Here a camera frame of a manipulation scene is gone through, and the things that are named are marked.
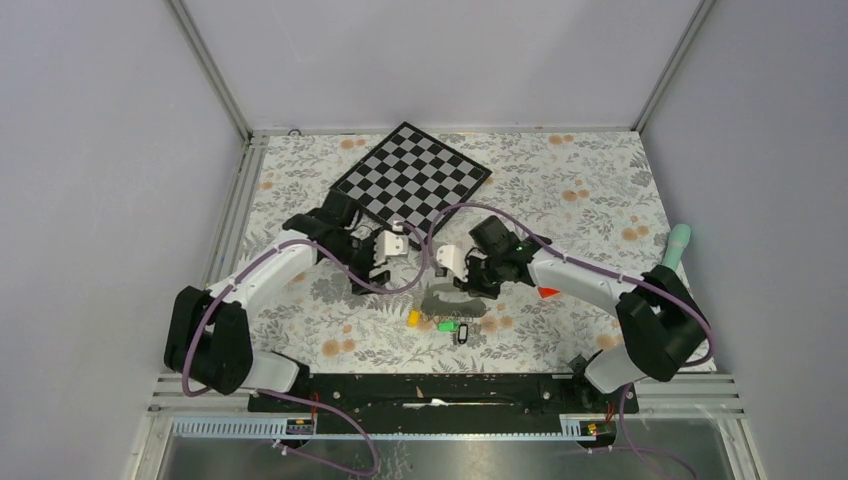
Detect grey metal key holder plate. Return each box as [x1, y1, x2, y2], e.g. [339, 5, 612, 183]
[421, 284, 488, 318]

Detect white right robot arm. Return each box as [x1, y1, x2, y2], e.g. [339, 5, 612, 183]
[436, 216, 712, 412]

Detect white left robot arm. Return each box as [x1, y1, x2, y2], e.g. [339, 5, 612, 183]
[164, 191, 408, 411]

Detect green key tag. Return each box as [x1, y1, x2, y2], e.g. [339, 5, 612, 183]
[437, 321, 461, 332]

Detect red key tag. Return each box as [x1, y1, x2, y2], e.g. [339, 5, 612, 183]
[537, 287, 560, 298]

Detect black and silver chessboard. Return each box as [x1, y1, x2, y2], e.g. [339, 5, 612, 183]
[331, 122, 491, 240]

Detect floral table mat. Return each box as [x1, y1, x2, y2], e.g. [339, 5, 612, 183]
[239, 132, 670, 373]

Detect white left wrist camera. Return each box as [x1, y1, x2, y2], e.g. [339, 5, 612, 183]
[374, 221, 409, 265]

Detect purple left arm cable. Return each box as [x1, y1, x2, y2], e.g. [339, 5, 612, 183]
[180, 221, 429, 477]

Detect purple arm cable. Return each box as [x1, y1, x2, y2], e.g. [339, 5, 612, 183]
[423, 202, 717, 480]
[180, 221, 429, 477]

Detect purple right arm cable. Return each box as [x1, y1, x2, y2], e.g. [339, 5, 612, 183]
[423, 202, 717, 480]

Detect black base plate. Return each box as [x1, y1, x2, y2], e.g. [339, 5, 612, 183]
[248, 373, 639, 436]

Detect mint green handle tool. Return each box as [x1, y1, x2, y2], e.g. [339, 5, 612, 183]
[661, 223, 692, 270]

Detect aluminium frame rails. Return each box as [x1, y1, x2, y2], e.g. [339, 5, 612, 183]
[163, 0, 766, 479]

